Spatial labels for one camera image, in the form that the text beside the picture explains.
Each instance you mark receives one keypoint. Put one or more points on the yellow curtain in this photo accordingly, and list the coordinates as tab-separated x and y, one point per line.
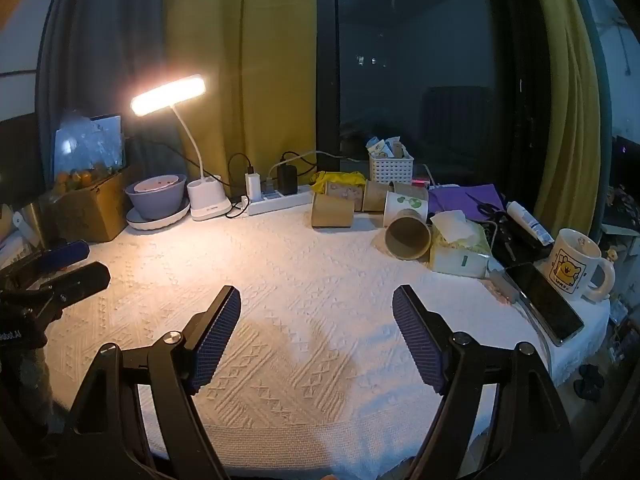
565	110
240	35

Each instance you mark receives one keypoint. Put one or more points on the purple bowl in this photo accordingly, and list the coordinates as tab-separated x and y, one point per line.
157	205

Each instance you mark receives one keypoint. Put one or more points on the black scissors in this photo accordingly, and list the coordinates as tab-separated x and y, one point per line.
490	210

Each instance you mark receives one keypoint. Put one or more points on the black charger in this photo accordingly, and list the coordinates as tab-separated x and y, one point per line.
287	179

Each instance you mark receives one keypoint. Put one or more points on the black window frame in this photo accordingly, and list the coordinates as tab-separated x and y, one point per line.
327	60

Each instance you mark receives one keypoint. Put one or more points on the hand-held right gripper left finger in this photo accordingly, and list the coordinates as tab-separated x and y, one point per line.
215	340

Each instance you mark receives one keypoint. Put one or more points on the cardboard box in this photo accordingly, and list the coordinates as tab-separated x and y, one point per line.
92	212

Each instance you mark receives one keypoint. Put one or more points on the white charger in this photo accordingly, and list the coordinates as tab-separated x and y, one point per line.
253	186

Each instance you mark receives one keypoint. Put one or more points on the tissue pack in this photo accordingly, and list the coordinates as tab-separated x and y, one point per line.
457	250

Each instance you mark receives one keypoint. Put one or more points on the white tube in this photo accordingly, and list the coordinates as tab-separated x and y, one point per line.
530	222

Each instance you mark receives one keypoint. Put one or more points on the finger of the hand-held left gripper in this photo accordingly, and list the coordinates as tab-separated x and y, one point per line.
65	251
82	280

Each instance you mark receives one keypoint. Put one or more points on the black smartphone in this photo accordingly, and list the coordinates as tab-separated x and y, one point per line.
545	302

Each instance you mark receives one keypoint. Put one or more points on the white cartoon mug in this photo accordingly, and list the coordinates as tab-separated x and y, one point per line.
570	267

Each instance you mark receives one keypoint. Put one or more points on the dark object on floor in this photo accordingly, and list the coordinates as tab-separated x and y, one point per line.
589	382

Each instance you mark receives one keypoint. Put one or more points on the white textured tablecloth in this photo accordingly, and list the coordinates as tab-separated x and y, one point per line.
300	310

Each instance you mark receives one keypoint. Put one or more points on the pink inner bowl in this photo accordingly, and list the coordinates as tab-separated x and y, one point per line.
156	183

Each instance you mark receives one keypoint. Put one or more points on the white power strip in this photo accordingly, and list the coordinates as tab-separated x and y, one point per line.
282	203

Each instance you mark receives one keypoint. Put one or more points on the white plate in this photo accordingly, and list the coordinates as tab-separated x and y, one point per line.
150	223

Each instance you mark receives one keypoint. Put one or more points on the yellow cloth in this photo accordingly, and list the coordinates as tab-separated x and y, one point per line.
342	178

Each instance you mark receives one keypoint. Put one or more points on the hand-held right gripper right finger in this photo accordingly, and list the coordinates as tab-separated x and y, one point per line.
417	340

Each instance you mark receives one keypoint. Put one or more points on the brown printed paper cup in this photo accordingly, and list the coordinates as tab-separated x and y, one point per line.
345	192

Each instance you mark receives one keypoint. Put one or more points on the grey curtain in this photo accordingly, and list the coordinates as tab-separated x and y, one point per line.
100	50

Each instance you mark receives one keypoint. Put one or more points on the clear plastic bag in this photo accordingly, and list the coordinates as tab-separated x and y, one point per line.
87	145

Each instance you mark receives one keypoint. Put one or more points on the plain brown paper cup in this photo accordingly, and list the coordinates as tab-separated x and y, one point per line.
407	240
376	196
331	211

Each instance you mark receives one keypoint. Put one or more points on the purple cloth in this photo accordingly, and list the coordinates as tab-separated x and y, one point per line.
460	197

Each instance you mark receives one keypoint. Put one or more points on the white plastic basket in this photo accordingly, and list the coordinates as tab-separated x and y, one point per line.
391	169

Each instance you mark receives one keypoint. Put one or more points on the black case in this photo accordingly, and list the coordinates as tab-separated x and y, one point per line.
522	240

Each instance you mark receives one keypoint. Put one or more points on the white desk lamp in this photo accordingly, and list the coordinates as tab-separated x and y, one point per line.
207	200

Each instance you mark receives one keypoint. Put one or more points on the packets in basket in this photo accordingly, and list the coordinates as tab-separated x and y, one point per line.
382	147

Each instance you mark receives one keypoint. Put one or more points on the white green-printed paper cup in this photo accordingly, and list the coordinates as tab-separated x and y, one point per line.
407	206

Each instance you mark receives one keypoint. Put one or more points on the pile of oranges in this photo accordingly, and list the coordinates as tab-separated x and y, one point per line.
75	178

